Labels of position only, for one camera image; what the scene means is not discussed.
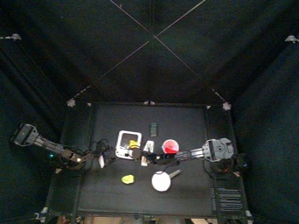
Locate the red plastic cup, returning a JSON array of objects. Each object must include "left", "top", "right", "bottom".
[{"left": 162, "top": 138, "right": 182, "bottom": 155}]

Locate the white round pan with handle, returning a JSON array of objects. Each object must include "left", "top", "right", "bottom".
[{"left": 151, "top": 168, "right": 183, "bottom": 193}]

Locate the dark green flat block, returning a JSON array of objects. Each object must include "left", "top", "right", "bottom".
[{"left": 150, "top": 122, "right": 159, "bottom": 137}]

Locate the lime green toy vegetable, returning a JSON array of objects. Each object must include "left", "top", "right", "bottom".
[{"left": 120, "top": 174, "right": 136, "bottom": 186}]

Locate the white rectangular tray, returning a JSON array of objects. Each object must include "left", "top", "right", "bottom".
[{"left": 116, "top": 129, "right": 144, "bottom": 161}]

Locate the thin diagonal frame cable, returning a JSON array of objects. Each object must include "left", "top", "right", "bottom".
[
  {"left": 70, "top": 0, "right": 207, "bottom": 101},
  {"left": 107, "top": 0, "right": 228, "bottom": 103}
]

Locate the yellow toy pepper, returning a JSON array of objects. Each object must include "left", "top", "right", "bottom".
[{"left": 128, "top": 139, "right": 142, "bottom": 150}]

